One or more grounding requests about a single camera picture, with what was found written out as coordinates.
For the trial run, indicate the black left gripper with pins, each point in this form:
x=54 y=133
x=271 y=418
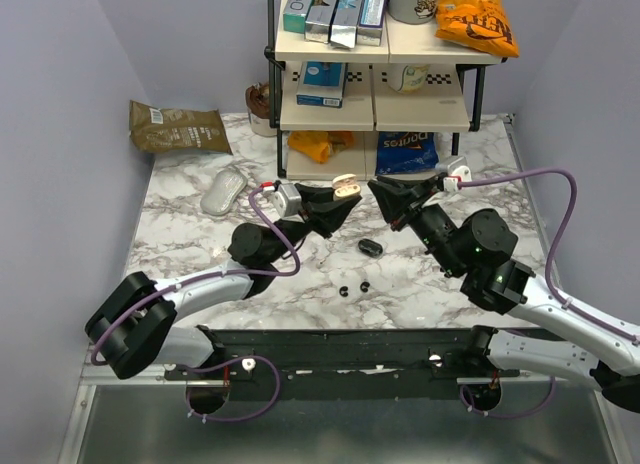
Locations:
x=320 y=212

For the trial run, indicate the black earbud charging case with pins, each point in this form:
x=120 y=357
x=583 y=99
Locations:
x=370 y=248

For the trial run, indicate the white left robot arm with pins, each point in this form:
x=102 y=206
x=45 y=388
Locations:
x=135 y=326

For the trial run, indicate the blue Doritos bag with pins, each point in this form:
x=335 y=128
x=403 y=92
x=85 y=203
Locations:
x=405 y=152

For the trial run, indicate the beige earbud charging case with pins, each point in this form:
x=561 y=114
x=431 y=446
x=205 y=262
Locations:
x=345 y=186

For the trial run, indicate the orange chips bag top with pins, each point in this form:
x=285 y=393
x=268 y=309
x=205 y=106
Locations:
x=482 y=25

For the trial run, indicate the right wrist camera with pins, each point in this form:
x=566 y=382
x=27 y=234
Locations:
x=451 y=172

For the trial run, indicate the blue white toothpaste box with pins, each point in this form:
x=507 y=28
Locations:
x=371 y=22

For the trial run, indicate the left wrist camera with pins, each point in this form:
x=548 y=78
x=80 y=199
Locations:
x=286 y=200

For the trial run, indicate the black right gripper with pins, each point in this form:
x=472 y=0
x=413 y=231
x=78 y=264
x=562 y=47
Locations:
x=392 y=195

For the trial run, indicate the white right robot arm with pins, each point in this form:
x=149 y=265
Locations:
x=593 y=348

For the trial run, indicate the orange snack bag bottom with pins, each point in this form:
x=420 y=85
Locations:
x=320 y=146

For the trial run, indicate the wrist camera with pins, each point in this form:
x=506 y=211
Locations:
x=286 y=200
x=451 y=172

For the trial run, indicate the three-tier beige shelf rack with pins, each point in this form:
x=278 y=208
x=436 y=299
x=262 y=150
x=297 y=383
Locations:
x=450 y=101

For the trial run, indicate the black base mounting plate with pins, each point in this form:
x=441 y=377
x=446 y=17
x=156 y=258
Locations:
x=342 y=364

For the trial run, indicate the blue box middle shelf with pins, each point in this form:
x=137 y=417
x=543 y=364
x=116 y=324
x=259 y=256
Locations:
x=321 y=84

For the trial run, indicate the white printed mug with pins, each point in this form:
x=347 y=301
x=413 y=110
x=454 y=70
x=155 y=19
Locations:
x=412 y=11

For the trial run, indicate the silver blue toothpaste box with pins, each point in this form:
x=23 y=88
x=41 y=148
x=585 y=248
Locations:
x=343 y=32

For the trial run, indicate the teal toothpaste box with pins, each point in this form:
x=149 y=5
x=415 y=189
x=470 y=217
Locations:
x=295 y=14

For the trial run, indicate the brown lidded cup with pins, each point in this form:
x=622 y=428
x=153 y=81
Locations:
x=257 y=99

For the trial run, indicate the brown snack bag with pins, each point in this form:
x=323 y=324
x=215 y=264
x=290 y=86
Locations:
x=160 y=130

